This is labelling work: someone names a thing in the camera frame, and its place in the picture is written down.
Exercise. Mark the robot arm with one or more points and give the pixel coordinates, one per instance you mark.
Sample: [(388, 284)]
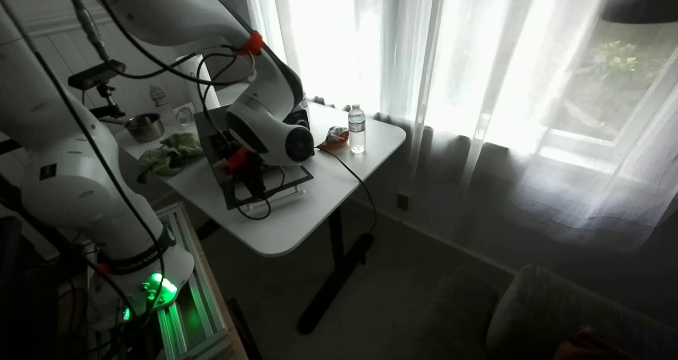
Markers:
[(63, 180)]

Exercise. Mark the camera on mount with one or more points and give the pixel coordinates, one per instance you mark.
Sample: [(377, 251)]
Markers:
[(95, 75)]

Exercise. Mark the wall socket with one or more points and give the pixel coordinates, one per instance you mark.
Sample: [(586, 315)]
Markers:
[(402, 201)]

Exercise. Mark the glass jar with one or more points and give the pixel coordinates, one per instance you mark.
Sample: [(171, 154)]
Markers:
[(159, 97)]

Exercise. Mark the toaster oven door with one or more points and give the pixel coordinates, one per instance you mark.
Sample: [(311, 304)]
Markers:
[(296, 177)]

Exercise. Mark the white sheer curtain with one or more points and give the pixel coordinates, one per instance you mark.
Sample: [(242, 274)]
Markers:
[(476, 84)]

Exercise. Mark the window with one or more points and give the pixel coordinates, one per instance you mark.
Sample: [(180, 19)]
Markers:
[(614, 84)]

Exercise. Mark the green cloth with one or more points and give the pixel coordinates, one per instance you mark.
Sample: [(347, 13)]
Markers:
[(175, 151)]

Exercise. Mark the clear water bottle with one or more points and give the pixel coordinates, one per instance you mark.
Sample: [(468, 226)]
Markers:
[(357, 129)]

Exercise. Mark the small drinking glass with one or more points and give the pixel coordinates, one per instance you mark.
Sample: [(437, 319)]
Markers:
[(184, 116)]

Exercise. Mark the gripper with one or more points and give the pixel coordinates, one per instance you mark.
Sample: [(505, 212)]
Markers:
[(253, 174)]

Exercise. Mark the grey sofa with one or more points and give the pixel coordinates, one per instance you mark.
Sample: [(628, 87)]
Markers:
[(561, 312)]

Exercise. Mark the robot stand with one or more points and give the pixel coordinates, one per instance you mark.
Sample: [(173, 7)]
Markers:
[(197, 317)]

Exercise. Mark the crumpled orange packet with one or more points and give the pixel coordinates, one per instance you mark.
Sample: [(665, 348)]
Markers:
[(335, 136)]

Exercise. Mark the dark lamp shade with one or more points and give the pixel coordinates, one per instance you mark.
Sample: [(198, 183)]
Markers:
[(643, 2)]

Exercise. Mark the silver saucepan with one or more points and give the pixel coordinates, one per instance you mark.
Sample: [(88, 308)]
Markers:
[(145, 128)]

